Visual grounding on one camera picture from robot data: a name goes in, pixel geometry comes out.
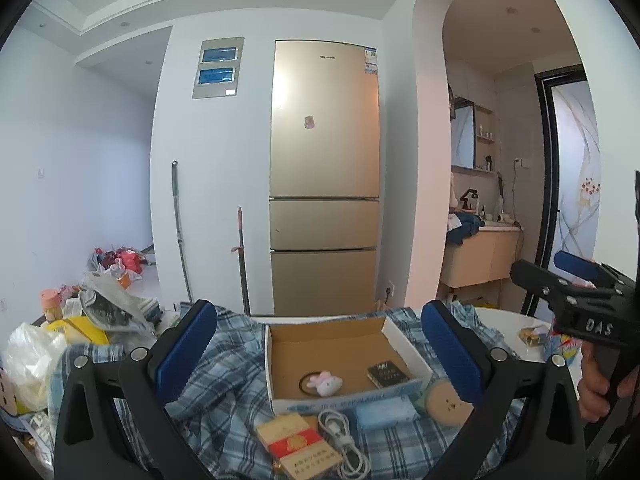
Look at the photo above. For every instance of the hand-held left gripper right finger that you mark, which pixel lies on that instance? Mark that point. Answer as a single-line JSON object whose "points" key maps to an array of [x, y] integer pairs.
{"points": [[452, 355]]}

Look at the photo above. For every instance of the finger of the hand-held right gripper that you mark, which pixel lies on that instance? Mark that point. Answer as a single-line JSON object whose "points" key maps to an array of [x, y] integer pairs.
{"points": [[532, 275], [575, 265]]}

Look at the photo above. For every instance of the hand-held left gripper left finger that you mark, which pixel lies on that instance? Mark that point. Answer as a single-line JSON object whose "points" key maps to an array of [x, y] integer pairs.
{"points": [[185, 355]]}

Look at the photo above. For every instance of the round wooden disc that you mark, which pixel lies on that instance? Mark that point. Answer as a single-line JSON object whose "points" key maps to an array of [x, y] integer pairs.
{"points": [[447, 405]]}

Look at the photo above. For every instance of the small gold box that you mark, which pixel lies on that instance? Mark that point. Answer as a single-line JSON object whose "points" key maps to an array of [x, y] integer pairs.
{"points": [[532, 335]]}

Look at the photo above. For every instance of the small dark box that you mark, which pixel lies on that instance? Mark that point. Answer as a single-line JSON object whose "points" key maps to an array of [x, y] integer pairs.
{"points": [[387, 375]]}

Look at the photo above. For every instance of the blue tissue pack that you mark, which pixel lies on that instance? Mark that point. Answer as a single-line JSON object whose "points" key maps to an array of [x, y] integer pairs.
{"points": [[386, 412]]}

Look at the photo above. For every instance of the pink plush bunny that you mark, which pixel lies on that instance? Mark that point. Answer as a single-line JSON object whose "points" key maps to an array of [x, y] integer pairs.
{"points": [[326, 382]]}

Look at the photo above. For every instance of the cardboard box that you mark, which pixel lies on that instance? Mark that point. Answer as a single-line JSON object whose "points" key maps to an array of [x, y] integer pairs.
{"points": [[320, 345]]}

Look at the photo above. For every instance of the red and gold cigarette carton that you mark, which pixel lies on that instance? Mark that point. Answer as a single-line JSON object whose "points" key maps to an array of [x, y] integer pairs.
{"points": [[295, 445]]}

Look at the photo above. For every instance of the person's right hand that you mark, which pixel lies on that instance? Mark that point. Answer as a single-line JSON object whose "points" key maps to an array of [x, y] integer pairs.
{"points": [[595, 385]]}

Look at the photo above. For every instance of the colourful printed box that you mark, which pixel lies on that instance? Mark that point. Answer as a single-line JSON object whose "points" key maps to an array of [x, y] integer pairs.
{"points": [[565, 349]]}

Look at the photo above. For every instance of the wooden vanity cabinet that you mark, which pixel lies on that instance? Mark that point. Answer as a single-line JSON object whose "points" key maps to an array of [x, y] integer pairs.
{"points": [[482, 260]]}

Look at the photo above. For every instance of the blue plaid shirt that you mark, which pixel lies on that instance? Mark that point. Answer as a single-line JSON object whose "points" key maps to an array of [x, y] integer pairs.
{"points": [[235, 375]]}

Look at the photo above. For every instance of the blue clothes pile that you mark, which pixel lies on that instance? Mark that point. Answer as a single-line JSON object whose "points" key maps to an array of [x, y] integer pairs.
{"points": [[465, 225]]}

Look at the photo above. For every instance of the crumpled grey plastic bag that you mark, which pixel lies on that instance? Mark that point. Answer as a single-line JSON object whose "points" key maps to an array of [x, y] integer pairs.
{"points": [[112, 305]]}

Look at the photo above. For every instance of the flower-print glass door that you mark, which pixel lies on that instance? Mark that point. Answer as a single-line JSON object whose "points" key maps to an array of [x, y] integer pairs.
{"points": [[575, 170]]}

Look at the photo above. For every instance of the yellow bag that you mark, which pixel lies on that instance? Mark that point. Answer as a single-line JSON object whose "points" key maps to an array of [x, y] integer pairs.
{"points": [[80, 330]]}

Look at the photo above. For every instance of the red-tipped pole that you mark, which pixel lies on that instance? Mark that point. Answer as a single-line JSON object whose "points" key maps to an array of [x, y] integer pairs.
{"points": [[243, 260]]}

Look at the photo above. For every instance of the pile of red bags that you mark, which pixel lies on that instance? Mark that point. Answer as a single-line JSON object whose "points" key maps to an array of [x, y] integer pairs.
{"points": [[120, 260]]}

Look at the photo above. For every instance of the white plastic bag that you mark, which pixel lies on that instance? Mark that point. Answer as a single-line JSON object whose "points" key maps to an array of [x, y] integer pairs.
{"points": [[30, 365]]}

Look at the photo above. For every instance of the bathroom mirror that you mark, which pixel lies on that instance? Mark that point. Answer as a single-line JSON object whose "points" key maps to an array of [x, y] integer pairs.
{"points": [[462, 135]]}

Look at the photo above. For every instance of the gold refrigerator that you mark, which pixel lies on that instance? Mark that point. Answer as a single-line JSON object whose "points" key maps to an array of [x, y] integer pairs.
{"points": [[325, 175]]}

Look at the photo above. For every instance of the pink fridge magnet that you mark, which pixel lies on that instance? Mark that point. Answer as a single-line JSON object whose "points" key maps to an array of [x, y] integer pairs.
{"points": [[310, 121]]}

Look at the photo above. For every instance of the wall socket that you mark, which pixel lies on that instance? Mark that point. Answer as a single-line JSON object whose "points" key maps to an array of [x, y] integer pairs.
{"points": [[390, 290]]}

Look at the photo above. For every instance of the silver wall panel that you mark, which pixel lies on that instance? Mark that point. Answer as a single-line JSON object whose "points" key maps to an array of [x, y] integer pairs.
{"points": [[217, 67]]}

